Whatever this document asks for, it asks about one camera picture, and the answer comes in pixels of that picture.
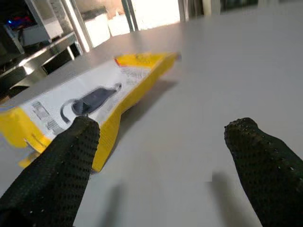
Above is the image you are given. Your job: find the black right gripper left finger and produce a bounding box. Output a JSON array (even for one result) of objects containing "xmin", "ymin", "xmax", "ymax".
[{"xmin": 0, "ymin": 116, "xmax": 101, "ymax": 227}]

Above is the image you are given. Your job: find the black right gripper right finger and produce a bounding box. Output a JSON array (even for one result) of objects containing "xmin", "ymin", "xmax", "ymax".
[{"xmin": 223, "ymin": 117, "xmax": 303, "ymax": 227}]

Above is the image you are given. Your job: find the yellow and white cardboard box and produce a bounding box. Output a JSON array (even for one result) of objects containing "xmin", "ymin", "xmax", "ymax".
[{"xmin": 0, "ymin": 52, "xmax": 182, "ymax": 173}]

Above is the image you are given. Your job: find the stainless steel shelf rack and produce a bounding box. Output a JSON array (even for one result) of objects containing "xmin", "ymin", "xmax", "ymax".
[{"xmin": 0, "ymin": 0, "xmax": 94, "ymax": 95}]

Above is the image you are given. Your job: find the white storage box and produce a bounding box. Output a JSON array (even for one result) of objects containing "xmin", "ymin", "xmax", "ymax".
[{"xmin": 81, "ymin": 9, "xmax": 112, "ymax": 48}]

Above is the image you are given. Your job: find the white appliance with blue light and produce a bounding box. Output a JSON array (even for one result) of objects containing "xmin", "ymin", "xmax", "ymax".
[{"xmin": 3, "ymin": 0, "xmax": 64, "ymax": 47}]

